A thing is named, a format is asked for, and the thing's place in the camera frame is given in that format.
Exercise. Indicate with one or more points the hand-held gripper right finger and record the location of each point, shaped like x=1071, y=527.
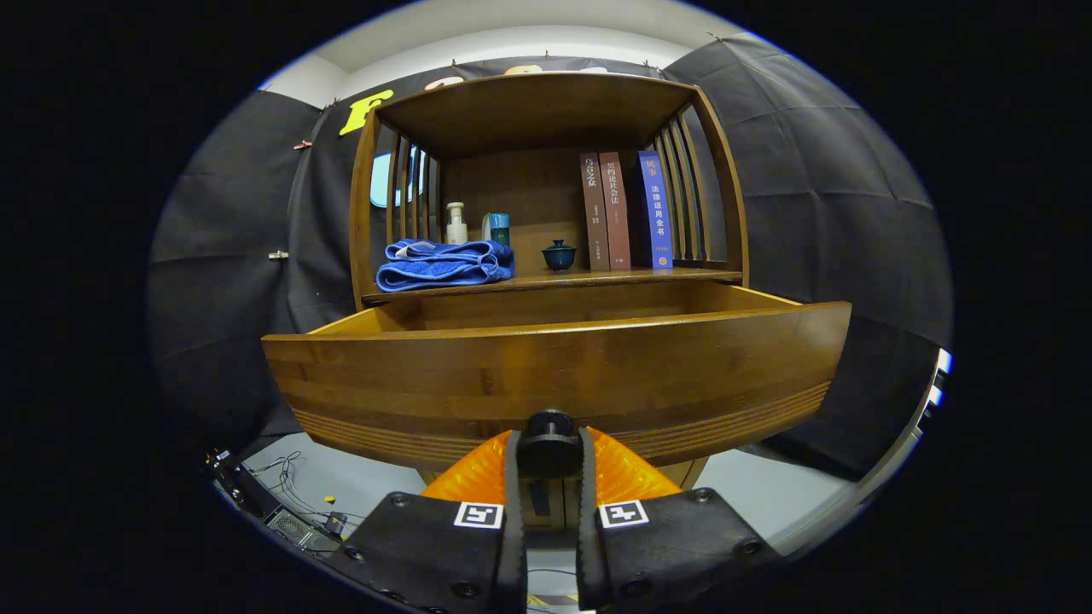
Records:
x=587, y=554

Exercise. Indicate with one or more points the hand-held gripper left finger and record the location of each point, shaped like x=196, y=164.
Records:
x=514, y=554

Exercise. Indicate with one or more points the wooden drawer with black knob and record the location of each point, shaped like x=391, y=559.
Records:
x=554, y=367

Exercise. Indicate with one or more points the wooden cabinet door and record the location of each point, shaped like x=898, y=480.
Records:
x=550, y=516
x=572, y=512

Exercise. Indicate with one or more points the wooden countertop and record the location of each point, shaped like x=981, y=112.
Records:
x=597, y=277

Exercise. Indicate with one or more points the brown wooden cabinet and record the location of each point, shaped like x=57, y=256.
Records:
x=529, y=111

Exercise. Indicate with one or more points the blue folded towel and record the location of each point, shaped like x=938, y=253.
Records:
x=444, y=266

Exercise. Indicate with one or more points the dark blue lidded teacup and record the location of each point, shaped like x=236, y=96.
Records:
x=559, y=256

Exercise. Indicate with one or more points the white pump bottle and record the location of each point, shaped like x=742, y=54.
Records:
x=456, y=228

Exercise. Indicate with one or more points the blue book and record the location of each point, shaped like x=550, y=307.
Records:
x=657, y=213

